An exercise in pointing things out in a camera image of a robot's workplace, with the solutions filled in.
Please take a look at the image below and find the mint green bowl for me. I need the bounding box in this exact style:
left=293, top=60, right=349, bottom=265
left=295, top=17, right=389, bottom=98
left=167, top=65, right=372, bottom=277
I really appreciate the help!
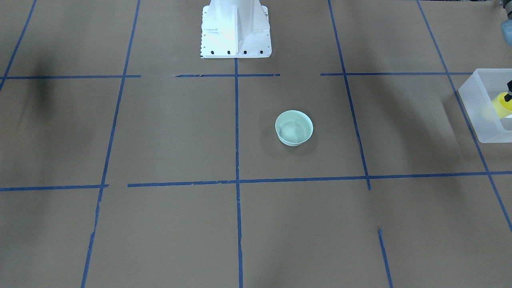
left=275, top=110, right=314, bottom=146

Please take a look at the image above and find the translucent white plastic bin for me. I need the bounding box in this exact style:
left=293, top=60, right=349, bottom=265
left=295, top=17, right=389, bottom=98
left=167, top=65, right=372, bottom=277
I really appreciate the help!
left=458, top=68, right=512, bottom=143

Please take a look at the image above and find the yellow round object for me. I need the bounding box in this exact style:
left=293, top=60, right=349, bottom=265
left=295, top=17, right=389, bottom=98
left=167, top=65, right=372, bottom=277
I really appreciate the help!
left=491, top=92, right=512, bottom=119

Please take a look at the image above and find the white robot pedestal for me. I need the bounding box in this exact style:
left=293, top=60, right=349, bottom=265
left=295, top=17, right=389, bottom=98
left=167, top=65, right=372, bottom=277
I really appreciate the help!
left=200, top=0, right=272, bottom=59

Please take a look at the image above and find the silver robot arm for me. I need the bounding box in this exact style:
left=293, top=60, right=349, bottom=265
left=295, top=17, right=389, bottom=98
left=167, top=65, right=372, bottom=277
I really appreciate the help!
left=499, top=0, right=512, bottom=104

